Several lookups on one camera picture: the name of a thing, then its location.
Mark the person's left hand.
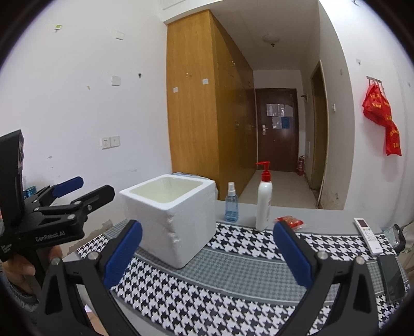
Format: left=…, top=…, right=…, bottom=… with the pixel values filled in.
left=3, top=246, right=62, bottom=277

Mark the black smartphone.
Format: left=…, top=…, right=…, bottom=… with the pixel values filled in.
left=377, top=255, right=405, bottom=304

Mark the white remote control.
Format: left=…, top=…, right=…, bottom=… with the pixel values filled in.
left=354, top=218, right=383, bottom=256

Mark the white styrofoam box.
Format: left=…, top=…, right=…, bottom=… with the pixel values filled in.
left=119, top=174, right=217, bottom=269

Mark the red snack packet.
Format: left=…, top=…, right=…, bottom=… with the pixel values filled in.
left=275, top=216, right=304, bottom=231

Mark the houndstooth table mat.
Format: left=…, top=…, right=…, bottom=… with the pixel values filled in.
left=76, top=219, right=412, bottom=336

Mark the blue spray bottle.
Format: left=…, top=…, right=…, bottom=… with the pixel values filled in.
left=225, top=182, right=239, bottom=223

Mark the red pump lotion bottle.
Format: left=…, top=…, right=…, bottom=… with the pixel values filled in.
left=255, top=161, right=273, bottom=231

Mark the red fire extinguisher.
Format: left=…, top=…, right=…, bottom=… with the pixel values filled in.
left=297, top=155, right=305, bottom=176

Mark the wooden wardrobe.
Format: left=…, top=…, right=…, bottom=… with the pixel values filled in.
left=166, top=10, right=257, bottom=200

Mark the dark brown entrance door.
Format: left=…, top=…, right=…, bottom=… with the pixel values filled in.
left=255, top=88, right=299, bottom=172

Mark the red plastic bag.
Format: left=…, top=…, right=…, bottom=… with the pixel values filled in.
left=362, top=80, right=402, bottom=157

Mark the ceiling lamp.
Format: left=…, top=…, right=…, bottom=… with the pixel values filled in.
left=262, top=33, right=281, bottom=48

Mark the white wall socket pair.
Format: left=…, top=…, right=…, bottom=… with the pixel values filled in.
left=100, top=136, right=121, bottom=149

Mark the white wall switch plate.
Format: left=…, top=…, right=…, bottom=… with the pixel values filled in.
left=111, top=75, right=121, bottom=86

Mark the wooden side door frame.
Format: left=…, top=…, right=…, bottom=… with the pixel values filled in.
left=310, top=61, right=328, bottom=209

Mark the wall coat hook rack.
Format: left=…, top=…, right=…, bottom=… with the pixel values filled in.
left=366, top=75, right=384, bottom=90

